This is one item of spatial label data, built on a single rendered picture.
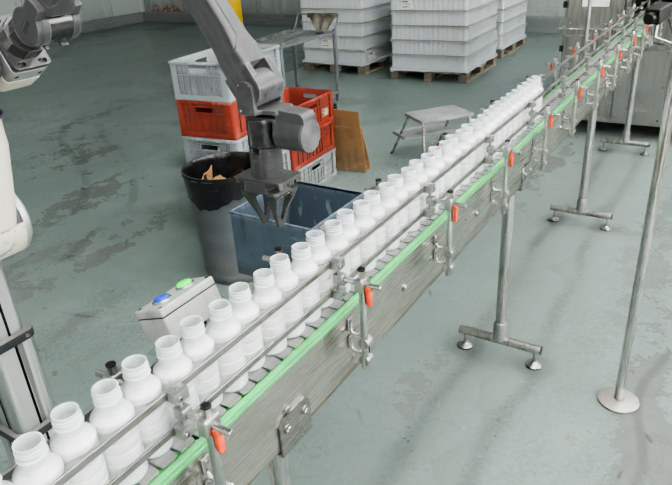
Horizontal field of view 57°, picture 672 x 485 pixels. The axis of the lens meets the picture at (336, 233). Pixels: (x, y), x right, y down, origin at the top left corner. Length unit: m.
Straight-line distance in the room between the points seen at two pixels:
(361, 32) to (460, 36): 1.38
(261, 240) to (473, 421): 1.13
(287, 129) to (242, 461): 0.58
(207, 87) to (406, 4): 4.64
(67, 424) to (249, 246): 1.17
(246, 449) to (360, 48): 7.58
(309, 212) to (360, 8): 6.37
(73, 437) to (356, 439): 1.65
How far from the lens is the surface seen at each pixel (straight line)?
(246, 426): 1.15
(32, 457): 0.89
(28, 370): 1.64
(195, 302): 1.22
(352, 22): 8.49
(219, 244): 3.36
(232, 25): 1.07
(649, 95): 5.81
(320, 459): 2.40
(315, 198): 2.14
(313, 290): 1.24
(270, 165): 1.08
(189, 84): 3.76
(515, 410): 2.62
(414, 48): 8.02
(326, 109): 4.70
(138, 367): 0.96
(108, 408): 0.94
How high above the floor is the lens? 1.71
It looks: 26 degrees down
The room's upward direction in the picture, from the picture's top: 4 degrees counter-clockwise
